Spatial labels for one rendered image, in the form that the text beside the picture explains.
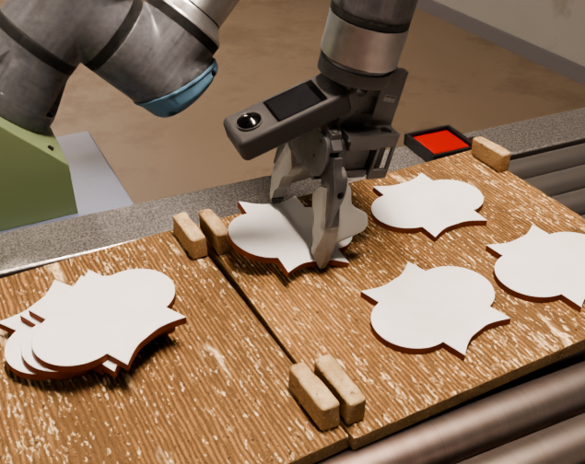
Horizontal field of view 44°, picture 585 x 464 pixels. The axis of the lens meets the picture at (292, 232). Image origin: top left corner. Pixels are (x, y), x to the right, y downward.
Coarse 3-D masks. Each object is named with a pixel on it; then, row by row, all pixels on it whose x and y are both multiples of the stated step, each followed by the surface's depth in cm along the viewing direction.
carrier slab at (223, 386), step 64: (128, 256) 78; (0, 320) 70; (192, 320) 70; (256, 320) 70; (0, 384) 63; (64, 384) 63; (128, 384) 63; (192, 384) 63; (256, 384) 63; (0, 448) 57; (64, 448) 57; (128, 448) 57; (192, 448) 57; (256, 448) 57; (320, 448) 57
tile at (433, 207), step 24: (384, 192) 88; (408, 192) 88; (432, 192) 88; (456, 192) 88; (480, 192) 88; (384, 216) 83; (408, 216) 83; (432, 216) 83; (456, 216) 83; (480, 216) 83; (432, 240) 81
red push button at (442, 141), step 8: (416, 136) 104; (424, 136) 104; (432, 136) 104; (440, 136) 104; (448, 136) 104; (424, 144) 102; (432, 144) 102; (440, 144) 102; (448, 144) 102; (456, 144) 102; (464, 144) 102; (432, 152) 100; (440, 152) 100
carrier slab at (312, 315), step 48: (528, 192) 90; (384, 240) 81; (480, 240) 81; (240, 288) 74; (288, 288) 74; (336, 288) 74; (288, 336) 68; (336, 336) 68; (480, 336) 68; (528, 336) 68; (576, 336) 68; (384, 384) 63; (432, 384) 63; (480, 384) 63; (384, 432) 60
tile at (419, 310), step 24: (408, 264) 76; (384, 288) 72; (408, 288) 72; (432, 288) 72; (456, 288) 72; (480, 288) 72; (384, 312) 69; (408, 312) 69; (432, 312) 69; (456, 312) 69; (480, 312) 69; (384, 336) 67; (408, 336) 67; (432, 336) 67; (456, 336) 67
